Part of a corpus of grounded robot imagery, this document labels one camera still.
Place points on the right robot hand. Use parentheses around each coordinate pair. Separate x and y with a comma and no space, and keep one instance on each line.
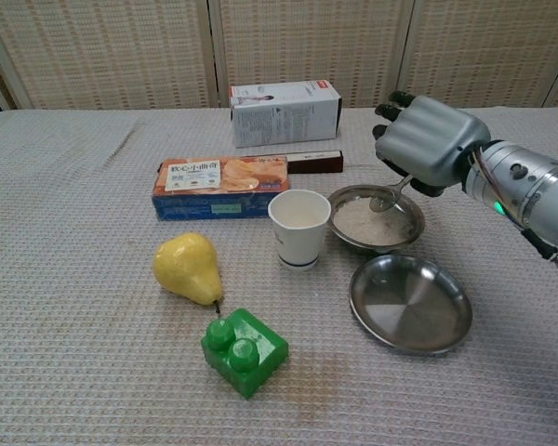
(432,139)

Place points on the metal spoon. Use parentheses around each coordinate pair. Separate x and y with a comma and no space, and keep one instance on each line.
(382,203)

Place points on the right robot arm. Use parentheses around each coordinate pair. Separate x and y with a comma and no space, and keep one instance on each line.
(530,186)

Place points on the steel bowl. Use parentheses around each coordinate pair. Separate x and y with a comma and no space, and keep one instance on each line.
(353,194)

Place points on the white rice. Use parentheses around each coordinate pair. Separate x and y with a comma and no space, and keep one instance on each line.
(362,225)

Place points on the steel plate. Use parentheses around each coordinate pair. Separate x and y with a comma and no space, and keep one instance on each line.
(409,306)

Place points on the white paper cup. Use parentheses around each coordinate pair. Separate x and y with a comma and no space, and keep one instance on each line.
(297,246)

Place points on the dark brown slim box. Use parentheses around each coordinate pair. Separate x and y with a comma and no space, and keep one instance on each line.
(316,163)

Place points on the white carton box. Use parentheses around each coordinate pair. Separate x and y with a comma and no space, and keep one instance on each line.
(283,123)

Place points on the orange cookie box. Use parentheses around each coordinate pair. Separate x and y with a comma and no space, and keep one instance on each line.
(214,181)

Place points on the yellow pear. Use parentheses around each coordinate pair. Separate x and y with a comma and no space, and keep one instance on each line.
(186,269)

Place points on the green toy brick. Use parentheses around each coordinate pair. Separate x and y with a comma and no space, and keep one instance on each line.
(256,371)

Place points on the bamboo folding screen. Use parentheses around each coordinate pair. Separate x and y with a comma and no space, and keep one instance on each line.
(121,46)

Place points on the white woven tablecloth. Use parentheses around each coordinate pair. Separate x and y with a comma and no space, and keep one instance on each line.
(74,232)

